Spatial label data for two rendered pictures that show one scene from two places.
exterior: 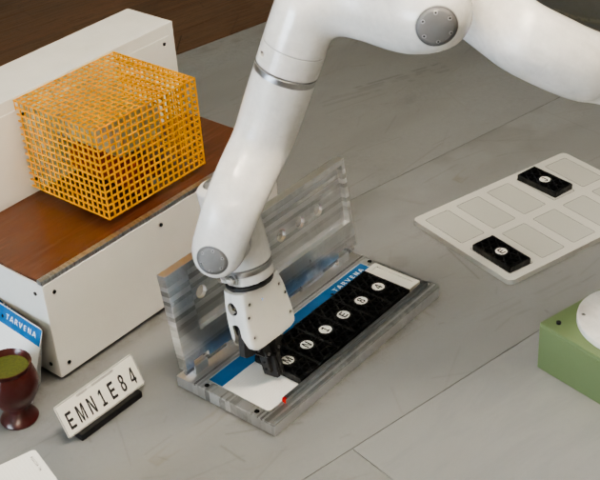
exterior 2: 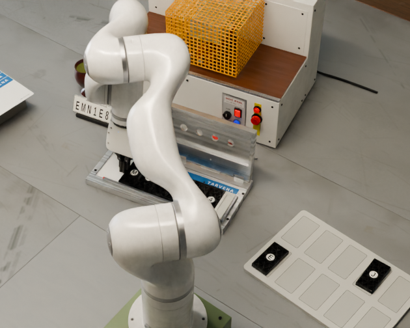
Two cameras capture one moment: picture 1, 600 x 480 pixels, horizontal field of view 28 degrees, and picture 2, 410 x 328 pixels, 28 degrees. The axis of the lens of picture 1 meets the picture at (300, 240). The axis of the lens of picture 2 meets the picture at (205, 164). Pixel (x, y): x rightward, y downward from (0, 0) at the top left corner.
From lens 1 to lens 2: 2.08 m
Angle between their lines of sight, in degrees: 56
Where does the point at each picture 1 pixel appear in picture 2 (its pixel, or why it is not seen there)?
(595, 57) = (138, 156)
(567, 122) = not seen: outside the picture
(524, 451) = (84, 288)
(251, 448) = (77, 177)
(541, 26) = (133, 116)
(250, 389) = (113, 164)
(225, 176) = not seen: hidden behind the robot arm
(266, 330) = (114, 145)
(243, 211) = (87, 79)
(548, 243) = (293, 284)
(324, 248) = (223, 162)
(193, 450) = (73, 156)
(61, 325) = not seen: hidden behind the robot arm
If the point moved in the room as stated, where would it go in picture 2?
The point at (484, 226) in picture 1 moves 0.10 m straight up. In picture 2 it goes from (305, 247) to (308, 223)
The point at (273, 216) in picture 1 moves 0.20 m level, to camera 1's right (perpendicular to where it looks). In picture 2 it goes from (196, 120) to (217, 169)
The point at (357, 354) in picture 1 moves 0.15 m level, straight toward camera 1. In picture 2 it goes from (148, 202) to (95, 211)
